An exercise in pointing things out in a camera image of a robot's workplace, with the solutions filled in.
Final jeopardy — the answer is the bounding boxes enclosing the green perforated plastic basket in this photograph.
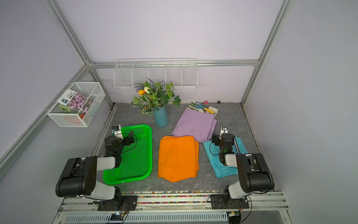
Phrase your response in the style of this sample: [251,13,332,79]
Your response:
[103,124,153,185]

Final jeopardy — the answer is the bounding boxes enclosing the artificial plant bouquet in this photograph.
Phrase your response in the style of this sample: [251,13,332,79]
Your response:
[131,78,182,114]

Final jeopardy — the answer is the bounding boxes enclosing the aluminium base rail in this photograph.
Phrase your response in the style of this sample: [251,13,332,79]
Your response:
[53,190,294,224]

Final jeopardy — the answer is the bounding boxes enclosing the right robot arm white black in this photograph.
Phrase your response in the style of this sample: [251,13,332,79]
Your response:
[209,133,275,210]

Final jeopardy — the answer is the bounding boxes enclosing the purple flower seed packet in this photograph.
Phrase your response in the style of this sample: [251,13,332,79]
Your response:
[57,89,93,115]

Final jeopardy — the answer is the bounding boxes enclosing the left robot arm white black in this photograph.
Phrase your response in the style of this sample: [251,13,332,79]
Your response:
[55,131,138,215]

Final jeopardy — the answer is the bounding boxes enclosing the purple pants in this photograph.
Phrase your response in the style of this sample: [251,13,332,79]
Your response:
[172,108,217,143]

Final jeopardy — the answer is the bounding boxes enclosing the garden tool set card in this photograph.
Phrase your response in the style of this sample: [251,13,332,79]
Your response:
[187,102,219,116]

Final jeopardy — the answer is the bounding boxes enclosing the teal vase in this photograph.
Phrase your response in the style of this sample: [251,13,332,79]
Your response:
[153,107,169,127]

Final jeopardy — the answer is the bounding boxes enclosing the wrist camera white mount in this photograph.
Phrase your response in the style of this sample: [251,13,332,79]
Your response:
[112,125,124,139]
[220,125,228,136]

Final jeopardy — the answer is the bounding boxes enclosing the white wire wall shelf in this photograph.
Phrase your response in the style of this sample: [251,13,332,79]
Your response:
[113,58,198,89]

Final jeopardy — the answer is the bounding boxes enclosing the orange pants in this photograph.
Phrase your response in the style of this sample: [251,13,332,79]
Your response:
[158,136,199,183]

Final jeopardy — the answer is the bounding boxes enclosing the white mesh wall basket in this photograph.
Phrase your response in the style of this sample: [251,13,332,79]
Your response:
[47,82,105,127]

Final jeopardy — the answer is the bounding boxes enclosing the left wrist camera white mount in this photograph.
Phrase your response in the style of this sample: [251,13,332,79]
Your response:
[112,125,124,139]

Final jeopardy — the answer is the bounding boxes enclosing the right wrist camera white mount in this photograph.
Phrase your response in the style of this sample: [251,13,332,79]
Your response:
[220,125,228,136]

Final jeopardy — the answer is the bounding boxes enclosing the teal striped pants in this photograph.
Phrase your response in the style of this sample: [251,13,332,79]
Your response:
[203,135,248,178]

